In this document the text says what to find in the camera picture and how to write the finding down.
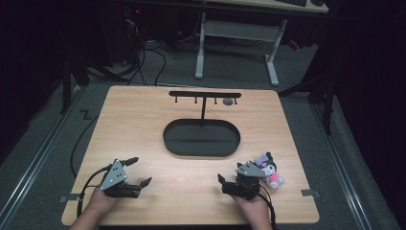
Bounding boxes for bundle of black floor cables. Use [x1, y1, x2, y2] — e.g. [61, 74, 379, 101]
[121, 39, 168, 87]

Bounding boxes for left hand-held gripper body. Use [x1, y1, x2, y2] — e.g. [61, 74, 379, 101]
[100, 158, 142, 199]

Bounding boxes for black floor cable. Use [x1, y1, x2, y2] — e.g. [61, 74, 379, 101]
[69, 114, 101, 178]

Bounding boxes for right hand-held gripper cable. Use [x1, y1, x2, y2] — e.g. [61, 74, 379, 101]
[258, 190, 280, 230]

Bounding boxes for hand-held gripper cable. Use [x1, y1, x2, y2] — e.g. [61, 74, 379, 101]
[258, 190, 280, 230]
[76, 165, 113, 219]

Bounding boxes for black key rack with tray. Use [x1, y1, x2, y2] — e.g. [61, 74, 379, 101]
[162, 90, 242, 158]

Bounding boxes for person's left hand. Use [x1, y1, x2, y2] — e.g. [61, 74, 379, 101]
[84, 187, 120, 219]

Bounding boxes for person's right hand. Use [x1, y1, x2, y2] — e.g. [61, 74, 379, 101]
[231, 186, 273, 222]

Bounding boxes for black metal stand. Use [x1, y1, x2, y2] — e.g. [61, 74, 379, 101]
[59, 57, 92, 115]
[277, 71, 337, 136]

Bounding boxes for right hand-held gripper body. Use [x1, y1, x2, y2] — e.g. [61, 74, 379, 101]
[221, 161, 267, 201]

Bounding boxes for black computer tower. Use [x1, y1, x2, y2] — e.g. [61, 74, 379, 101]
[122, 5, 147, 65]

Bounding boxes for left hand-held gripper cable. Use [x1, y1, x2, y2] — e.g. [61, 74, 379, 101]
[76, 165, 113, 219]

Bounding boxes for plush toy keychain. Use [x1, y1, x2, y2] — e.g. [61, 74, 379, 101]
[254, 151, 285, 191]

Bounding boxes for metal floor rail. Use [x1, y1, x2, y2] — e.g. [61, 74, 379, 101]
[309, 103, 373, 230]
[0, 85, 85, 222]

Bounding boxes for white desk frame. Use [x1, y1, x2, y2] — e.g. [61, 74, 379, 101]
[193, 0, 330, 87]

